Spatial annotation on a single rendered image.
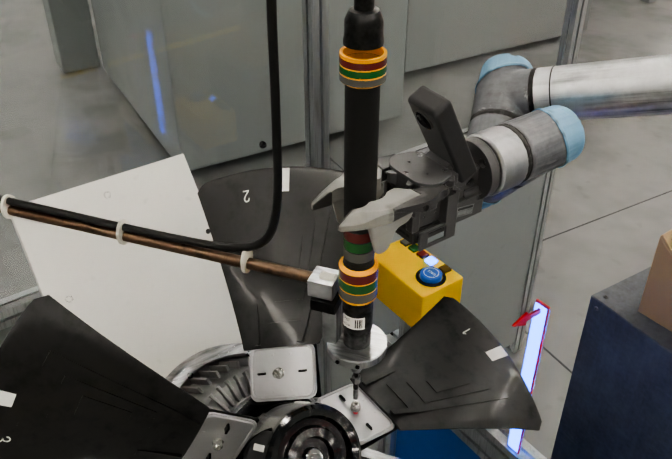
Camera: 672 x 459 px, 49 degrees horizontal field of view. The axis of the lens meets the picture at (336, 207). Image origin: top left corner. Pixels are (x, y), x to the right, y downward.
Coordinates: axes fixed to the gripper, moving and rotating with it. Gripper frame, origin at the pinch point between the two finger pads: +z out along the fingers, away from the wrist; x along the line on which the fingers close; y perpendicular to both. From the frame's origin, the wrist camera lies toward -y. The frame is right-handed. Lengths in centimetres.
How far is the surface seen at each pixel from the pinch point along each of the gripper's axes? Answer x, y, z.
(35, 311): 12.4, 8.6, 27.8
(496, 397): -7.0, 35.1, -21.7
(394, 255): 33, 43, -38
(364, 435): -3.9, 31.8, -1.7
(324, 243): 11.0, 13.7, -6.2
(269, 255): 14.9, 15.5, -0.5
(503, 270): 70, 107, -117
